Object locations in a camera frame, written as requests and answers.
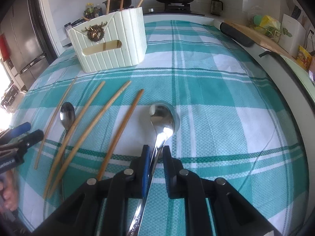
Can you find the wooden cutting board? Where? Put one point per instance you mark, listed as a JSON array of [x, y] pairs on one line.
[[259, 39]]

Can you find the teal white checked tablecloth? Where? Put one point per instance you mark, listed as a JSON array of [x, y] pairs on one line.
[[234, 122]]

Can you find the light green tray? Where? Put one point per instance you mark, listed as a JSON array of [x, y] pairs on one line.
[[302, 75]]

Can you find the black rolled mat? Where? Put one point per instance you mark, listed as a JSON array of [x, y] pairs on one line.
[[236, 35]]

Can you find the white knife block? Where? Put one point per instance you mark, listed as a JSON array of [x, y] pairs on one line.
[[292, 34]]

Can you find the black pot with red lid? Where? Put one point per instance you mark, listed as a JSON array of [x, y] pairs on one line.
[[115, 5]]

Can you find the large steel spoon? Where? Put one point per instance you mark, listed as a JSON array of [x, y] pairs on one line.
[[166, 123]]

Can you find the bag of vegetables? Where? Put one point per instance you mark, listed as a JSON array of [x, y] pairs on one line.
[[266, 24]]

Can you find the cream ribbed utensil holder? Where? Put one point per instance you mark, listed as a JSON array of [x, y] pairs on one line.
[[115, 40]]

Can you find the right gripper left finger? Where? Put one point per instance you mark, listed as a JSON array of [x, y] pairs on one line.
[[140, 168]]

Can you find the sauce bottles cluster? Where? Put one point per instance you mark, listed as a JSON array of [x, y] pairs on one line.
[[92, 11]]

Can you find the small steel spoon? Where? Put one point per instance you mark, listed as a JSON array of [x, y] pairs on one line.
[[67, 118]]

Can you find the person's left hand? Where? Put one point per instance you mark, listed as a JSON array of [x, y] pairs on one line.
[[9, 191]]

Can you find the black gas stove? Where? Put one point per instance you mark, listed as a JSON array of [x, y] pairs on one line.
[[173, 9]]

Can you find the bamboo chopstick under spoon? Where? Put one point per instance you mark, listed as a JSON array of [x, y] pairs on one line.
[[118, 135]]

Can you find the stainless steel refrigerator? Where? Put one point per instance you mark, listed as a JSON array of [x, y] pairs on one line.
[[29, 47]]

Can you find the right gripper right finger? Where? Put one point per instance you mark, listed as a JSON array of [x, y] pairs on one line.
[[174, 183]]

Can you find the glass french press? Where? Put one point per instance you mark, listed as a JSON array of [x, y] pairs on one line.
[[216, 7]]

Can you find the yellow snack packet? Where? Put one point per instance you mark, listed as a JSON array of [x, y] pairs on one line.
[[304, 58]]

